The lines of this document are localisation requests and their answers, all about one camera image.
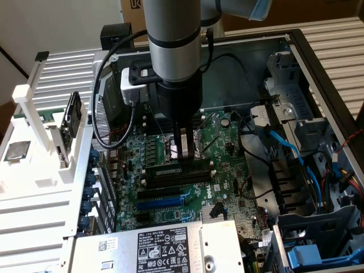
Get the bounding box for black hard disk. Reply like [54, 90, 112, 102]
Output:
[62, 90, 83, 140]

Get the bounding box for black fan wire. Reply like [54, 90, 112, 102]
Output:
[198, 52, 267, 100]

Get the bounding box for green Dell motherboard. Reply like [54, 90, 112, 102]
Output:
[113, 110, 275, 238]

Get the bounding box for small black box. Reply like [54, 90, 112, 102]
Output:
[100, 23, 134, 52]

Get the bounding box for white parts rack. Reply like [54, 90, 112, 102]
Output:
[0, 84, 95, 273]

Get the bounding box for CPU socket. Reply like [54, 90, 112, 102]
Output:
[162, 133, 205, 160]

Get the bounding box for silver CPU chip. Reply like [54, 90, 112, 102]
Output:
[5, 140, 31, 163]

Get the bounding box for black camera cable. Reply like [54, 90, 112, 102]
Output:
[90, 28, 148, 151]

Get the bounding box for blue SATA wire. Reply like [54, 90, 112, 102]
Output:
[263, 124, 324, 214]

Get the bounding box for silver chipset heat sink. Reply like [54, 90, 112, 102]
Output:
[201, 202, 229, 222]

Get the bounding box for brown cardboard box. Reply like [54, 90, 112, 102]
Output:
[120, 0, 364, 32]

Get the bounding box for open black PC case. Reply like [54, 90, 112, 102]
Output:
[67, 27, 364, 273]

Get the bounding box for blue expansion slot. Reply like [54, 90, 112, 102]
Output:
[135, 196, 185, 212]

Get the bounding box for metal locking lever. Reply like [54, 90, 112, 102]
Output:
[195, 113, 222, 156]

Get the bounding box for blue plastic drive latch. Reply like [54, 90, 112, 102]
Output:
[286, 243, 364, 268]

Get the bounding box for red black twisted wire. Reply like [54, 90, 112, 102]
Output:
[337, 135, 364, 149]

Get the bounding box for graphics card with bracket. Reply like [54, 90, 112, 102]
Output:
[53, 125, 72, 169]

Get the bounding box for black RAM slot bank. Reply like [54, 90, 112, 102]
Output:
[141, 159, 217, 191]

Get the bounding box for grey power supply unit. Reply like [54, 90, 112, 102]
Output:
[67, 219, 246, 273]

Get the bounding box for red yellow power wires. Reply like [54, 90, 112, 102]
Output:
[338, 167, 364, 201]

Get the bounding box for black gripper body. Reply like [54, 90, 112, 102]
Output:
[155, 71, 204, 125]

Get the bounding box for black expansion slot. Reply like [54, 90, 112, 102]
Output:
[137, 185, 182, 200]

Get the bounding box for grey metal disk bay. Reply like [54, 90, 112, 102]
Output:
[263, 51, 330, 137]

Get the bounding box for green RAM stick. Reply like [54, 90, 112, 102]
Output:
[147, 159, 213, 175]
[13, 109, 65, 123]

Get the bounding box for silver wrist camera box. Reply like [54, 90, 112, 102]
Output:
[120, 64, 159, 107]

